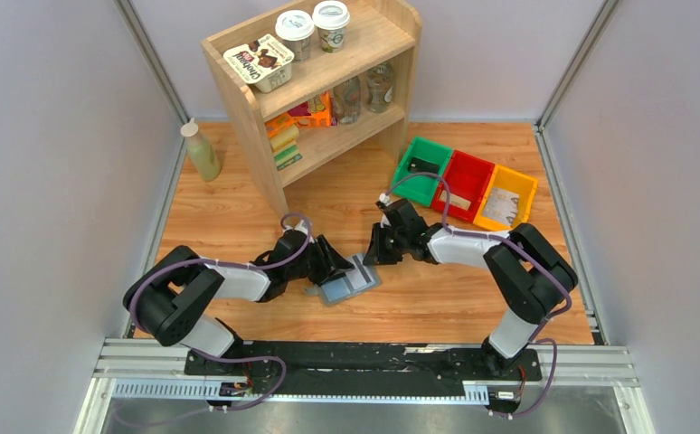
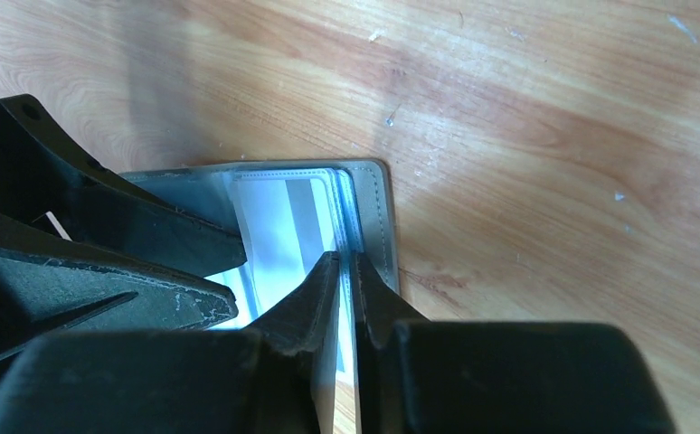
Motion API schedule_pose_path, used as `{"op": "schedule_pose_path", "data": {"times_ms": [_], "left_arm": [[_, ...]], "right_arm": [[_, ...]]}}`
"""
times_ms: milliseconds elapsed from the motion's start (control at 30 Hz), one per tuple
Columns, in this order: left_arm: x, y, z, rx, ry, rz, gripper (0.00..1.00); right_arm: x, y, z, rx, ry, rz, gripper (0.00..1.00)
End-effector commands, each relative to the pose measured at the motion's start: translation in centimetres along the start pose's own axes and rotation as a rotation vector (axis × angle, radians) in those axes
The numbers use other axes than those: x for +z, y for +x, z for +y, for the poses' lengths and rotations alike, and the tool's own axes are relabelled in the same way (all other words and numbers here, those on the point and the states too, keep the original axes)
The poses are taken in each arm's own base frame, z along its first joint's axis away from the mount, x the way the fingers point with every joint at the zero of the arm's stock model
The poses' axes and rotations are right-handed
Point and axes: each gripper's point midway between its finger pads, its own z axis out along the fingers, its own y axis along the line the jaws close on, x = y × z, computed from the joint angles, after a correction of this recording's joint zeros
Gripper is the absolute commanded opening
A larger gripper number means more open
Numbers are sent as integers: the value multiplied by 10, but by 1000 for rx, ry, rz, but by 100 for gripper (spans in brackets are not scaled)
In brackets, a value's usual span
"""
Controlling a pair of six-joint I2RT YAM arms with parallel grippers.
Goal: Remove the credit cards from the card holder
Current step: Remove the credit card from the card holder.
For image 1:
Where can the clear glass jar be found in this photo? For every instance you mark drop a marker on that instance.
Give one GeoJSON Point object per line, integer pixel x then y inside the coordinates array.
{"type": "Point", "coordinates": [379, 81]}
{"type": "Point", "coordinates": [346, 101]}

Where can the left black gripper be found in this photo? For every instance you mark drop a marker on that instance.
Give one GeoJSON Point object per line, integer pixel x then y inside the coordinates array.
{"type": "Point", "coordinates": [319, 259]}

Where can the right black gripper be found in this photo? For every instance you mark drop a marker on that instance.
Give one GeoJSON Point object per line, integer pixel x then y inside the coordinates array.
{"type": "Point", "coordinates": [390, 240]}

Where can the red plastic bin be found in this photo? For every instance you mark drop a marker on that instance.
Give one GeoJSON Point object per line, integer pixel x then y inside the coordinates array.
{"type": "Point", "coordinates": [468, 176]}

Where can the green plastic bin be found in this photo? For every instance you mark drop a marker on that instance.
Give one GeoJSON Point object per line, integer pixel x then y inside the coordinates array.
{"type": "Point", "coordinates": [412, 178]}

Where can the paper coffee cup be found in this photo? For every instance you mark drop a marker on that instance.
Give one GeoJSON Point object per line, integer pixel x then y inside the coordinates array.
{"type": "Point", "coordinates": [295, 29]}
{"type": "Point", "coordinates": [331, 19]}

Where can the left clear glass jar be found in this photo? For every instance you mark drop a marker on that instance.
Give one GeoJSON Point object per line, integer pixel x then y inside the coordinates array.
{"type": "Point", "coordinates": [346, 101]}

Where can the green squeeze bottle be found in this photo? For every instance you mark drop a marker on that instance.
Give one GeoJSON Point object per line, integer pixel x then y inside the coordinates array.
{"type": "Point", "coordinates": [200, 151]}

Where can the tan card in red bin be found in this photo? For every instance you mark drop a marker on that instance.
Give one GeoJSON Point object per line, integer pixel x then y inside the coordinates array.
{"type": "Point", "coordinates": [459, 202]}

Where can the white credit card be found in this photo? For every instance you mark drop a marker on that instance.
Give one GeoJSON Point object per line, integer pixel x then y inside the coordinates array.
{"type": "Point", "coordinates": [506, 218]}
{"type": "Point", "coordinates": [503, 200]}

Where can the orange snack package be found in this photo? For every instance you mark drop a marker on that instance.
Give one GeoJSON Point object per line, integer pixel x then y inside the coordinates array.
{"type": "Point", "coordinates": [315, 112]}

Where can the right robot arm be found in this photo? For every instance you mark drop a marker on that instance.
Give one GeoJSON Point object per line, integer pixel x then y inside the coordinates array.
{"type": "Point", "coordinates": [533, 278]}

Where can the wooden shelf unit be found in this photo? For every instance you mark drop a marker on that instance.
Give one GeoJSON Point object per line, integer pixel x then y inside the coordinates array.
{"type": "Point", "coordinates": [378, 31]}

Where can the black card in green bin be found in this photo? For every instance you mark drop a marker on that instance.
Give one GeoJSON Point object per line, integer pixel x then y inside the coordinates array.
{"type": "Point", "coordinates": [420, 167]}

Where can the stacked sponges pack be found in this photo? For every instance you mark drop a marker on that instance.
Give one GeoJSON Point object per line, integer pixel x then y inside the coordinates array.
{"type": "Point", "coordinates": [283, 133]}

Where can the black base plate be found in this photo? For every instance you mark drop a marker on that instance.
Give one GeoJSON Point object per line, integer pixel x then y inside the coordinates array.
{"type": "Point", "coordinates": [365, 369]}

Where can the right clear glass jar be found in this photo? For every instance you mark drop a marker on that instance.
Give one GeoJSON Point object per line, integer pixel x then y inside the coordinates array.
{"type": "Point", "coordinates": [379, 81]}

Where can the yellow plastic bin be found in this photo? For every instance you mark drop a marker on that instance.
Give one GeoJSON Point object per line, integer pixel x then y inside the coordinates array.
{"type": "Point", "coordinates": [511, 180]}

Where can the right paper coffee cup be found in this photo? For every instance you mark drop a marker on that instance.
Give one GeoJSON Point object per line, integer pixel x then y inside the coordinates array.
{"type": "Point", "coordinates": [331, 19]}

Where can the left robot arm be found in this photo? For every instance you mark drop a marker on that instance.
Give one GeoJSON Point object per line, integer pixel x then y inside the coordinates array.
{"type": "Point", "coordinates": [169, 302]}

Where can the left paper coffee cup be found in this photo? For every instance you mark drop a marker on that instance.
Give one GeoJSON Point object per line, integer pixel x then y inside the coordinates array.
{"type": "Point", "coordinates": [295, 29]}

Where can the Chobani yogurt pack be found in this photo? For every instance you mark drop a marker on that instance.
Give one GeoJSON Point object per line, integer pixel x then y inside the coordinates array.
{"type": "Point", "coordinates": [264, 63]}

